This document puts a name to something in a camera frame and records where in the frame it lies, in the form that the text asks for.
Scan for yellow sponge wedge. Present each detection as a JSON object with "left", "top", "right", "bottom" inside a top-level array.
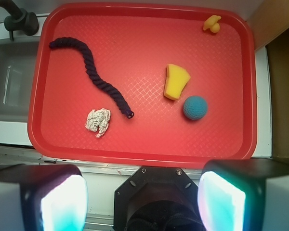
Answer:
[{"left": 163, "top": 64, "right": 191, "bottom": 101}]

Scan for crumpled white paper ball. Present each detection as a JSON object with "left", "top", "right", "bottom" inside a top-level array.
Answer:
[{"left": 85, "top": 108, "right": 111, "bottom": 138}]

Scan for black faucet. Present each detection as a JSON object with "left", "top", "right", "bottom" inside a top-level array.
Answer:
[{"left": 0, "top": 0, "right": 39, "bottom": 41}]

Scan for yellow rubber duck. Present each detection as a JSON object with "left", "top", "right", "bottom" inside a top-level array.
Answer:
[{"left": 203, "top": 15, "right": 222, "bottom": 33}]

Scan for dark blue twisted rope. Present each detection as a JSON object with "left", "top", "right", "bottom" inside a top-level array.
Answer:
[{"left": 49, "top": 37, "right": 135, "bottom": 119}]

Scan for black octagonal mount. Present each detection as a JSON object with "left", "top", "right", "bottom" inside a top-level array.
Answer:
[{"left": 113, "top": 166, "right": 205, "bottom": 231}]

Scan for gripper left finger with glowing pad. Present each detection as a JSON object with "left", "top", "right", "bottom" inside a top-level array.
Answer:
[{"left": 0, "top": 164, "right": 88, "bottom": 231}]

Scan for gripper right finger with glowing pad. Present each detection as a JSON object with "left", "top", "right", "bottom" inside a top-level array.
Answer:
[{"left": 197, "top": 159, "right": 289, "bottom": 231}]

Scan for red plastic tray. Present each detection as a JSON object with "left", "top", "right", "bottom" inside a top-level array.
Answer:
[{"left": 28, "top": 3, "right": 257, "bottom": 169}]

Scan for blue textured ball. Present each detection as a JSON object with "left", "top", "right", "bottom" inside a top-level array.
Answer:
[{"left": 183, "top": 96, "right": 208, "bottom": 120}]

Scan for brown cardboard box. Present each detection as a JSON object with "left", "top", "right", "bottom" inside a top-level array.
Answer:
[{"left": 247, "top": 0, "right": 289, "bottom": 162}]

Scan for grey sink basin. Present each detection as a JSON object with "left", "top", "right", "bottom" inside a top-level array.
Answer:
[{"left": 0, "top": 37, "right": 40, "bottom": 123}]

